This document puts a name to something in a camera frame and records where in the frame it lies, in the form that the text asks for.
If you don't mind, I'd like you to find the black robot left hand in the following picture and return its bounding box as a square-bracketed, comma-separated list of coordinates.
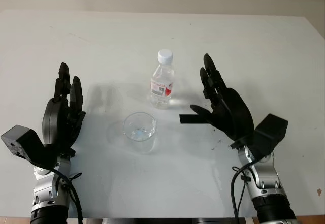
[42, 62, 86, 158]

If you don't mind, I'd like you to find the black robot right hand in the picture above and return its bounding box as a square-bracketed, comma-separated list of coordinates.
[189, 53, 255, 150]

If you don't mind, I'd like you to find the clear plastic water bottle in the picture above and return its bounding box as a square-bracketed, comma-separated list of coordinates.
[148, 49, 176, 110]

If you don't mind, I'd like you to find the black tape strip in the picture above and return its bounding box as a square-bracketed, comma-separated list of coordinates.
[179, 114, 204, 126]

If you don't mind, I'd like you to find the clear glass bowl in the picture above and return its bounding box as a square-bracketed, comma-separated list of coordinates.
[122, 111, 157, 154]

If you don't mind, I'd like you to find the dark robot torso edge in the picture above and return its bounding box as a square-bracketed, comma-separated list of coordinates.
[102, 217, 247, 224]

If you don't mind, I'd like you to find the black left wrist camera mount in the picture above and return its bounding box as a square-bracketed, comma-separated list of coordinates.
[0, 124, 58, 168]

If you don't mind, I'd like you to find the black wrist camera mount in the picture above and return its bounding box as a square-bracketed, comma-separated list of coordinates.
[0, 124, 58, 168]
[250, 113, 289, 159]

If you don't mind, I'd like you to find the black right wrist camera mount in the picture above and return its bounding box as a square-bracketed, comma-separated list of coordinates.
[250, 113, 289, 159]

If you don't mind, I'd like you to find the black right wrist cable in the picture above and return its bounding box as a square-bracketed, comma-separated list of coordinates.
[231, 155, 257, 224]

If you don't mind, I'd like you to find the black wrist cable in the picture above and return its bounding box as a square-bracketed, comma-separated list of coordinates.
[53, 167, 84, 224]
[231, 155, 257, 224]

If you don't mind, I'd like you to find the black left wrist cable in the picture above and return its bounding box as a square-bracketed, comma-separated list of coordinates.
[53, 167, 84, 224]

